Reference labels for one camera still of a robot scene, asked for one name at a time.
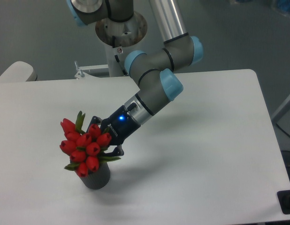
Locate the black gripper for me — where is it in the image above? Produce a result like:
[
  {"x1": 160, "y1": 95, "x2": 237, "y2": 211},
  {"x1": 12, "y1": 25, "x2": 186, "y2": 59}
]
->
[{"x1": 87, "y1": 105, "x2": 141, "y2": 157}]

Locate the red tulip bouquet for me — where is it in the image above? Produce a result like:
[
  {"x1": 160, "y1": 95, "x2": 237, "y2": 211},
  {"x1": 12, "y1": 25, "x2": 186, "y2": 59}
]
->
[{"x1": 60, "y1": 111, "x2": 121, "y2": 178}]

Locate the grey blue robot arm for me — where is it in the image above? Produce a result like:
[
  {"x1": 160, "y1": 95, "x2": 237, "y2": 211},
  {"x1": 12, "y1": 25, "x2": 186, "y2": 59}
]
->
[{"x1": 67, "y1": 0, "x2": 203, "y2": 157}]

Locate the dark grey ribbed vase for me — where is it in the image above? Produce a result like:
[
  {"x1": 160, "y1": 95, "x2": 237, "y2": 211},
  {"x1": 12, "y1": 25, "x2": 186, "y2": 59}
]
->
[{"x1": 80, "y1": 163, "x2": 110, "y2": 190}]

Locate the white chair armrest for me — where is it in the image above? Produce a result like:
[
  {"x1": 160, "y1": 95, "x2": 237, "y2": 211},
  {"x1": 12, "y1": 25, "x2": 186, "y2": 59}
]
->
[{"x1": 0, "y1": 61, "x2": 38, "y2": 83}]

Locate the white furniture at right edge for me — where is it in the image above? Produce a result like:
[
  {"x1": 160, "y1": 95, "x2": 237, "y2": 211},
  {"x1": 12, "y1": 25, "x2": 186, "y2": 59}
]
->
[{"x1": 271, "y1": 94, "x2": 290, "y2": 124}]

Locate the black device at table edge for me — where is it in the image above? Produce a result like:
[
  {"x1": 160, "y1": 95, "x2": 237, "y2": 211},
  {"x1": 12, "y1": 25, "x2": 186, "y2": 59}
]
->
[{"x1": 277, "y1": 190, "x2": 290, "y2": 215}]

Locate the blue items top right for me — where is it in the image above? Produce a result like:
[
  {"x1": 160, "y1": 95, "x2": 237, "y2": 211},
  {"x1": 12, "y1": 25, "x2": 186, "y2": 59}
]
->
[{"x1": 271, "y1": 0, "x2": 290, "y2": 17}]

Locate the white metal base frame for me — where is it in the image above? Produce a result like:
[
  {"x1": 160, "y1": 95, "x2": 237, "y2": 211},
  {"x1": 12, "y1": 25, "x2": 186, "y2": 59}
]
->
[{"x1": 74, "y1": 61, "x2": 110, "y2": 79}]

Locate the black cable on pedestal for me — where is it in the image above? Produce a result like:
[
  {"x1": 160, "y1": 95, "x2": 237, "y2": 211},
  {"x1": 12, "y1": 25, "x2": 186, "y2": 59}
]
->
[{"x1": 111, "y1": 35, "x2": 129, "y2": 76}]

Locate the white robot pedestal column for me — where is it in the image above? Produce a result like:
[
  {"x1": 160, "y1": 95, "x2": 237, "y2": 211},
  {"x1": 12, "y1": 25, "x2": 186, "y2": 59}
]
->
[{"x1": 95, "y1": 11, "x2": 148, "y2": 77}]

